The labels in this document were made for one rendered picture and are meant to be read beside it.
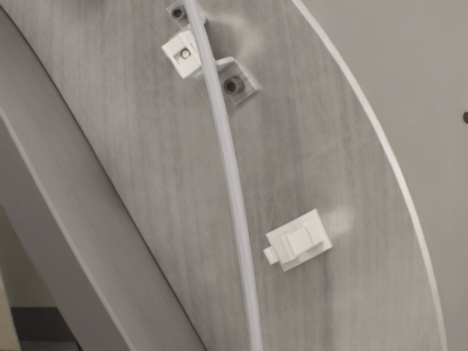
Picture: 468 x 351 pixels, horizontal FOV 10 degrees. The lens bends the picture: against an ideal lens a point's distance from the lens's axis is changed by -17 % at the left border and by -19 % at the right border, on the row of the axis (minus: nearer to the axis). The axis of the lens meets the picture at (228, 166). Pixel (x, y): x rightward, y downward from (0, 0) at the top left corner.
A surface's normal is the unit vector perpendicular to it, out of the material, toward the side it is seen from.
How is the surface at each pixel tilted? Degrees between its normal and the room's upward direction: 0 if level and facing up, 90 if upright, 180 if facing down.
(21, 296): 90
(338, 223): 90
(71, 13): 90
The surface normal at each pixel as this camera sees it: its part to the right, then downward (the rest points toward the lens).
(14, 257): 0.20, 0.15
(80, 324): -0.47, 0.20
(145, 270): 0.75, -0.43
